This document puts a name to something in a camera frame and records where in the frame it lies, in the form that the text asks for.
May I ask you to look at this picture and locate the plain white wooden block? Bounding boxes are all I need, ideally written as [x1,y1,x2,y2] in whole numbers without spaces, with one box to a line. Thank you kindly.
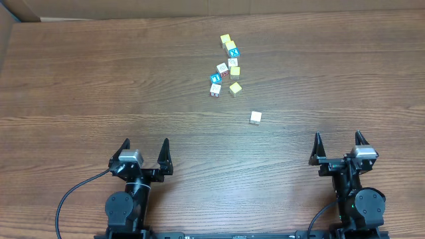
[250,111,262,125]

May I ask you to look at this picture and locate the white block red side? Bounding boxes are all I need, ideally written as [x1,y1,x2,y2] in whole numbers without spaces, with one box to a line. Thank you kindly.
[216,62,230,78]

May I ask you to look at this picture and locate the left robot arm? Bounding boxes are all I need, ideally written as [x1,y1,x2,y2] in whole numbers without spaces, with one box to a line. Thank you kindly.
[105,139,173,238]

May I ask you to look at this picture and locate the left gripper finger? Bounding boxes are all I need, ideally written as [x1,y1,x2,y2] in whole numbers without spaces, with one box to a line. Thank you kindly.
[157,138,172,168]
[111,138,130,161]

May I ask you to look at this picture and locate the white block red letters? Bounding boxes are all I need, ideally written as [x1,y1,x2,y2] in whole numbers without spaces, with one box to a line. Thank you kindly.
[210,84,222,98]

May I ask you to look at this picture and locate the blue pictogram block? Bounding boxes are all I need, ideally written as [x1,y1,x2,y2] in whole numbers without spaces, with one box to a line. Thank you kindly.
[210,73,222,84]

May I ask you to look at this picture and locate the blue X block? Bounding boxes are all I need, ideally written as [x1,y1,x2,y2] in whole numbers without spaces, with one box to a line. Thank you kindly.
[228,48,240,58]

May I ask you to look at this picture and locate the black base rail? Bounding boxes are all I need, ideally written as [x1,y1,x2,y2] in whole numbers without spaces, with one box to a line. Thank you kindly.
[93,230,390,239]

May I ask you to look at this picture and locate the cardboard box wall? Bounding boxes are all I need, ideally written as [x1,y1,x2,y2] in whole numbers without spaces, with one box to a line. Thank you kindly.
[2,0,424,22]

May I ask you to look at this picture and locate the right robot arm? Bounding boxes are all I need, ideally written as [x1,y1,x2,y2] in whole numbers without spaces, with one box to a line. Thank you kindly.
[309,131,386,238]

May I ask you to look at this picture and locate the white patterned block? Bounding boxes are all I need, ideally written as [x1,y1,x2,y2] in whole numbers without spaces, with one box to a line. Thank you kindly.
[228,58,238,69]

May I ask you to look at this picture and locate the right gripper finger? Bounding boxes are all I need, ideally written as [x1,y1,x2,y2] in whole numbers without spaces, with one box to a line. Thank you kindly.
[355,130,369,145]
[309,132,326,165]

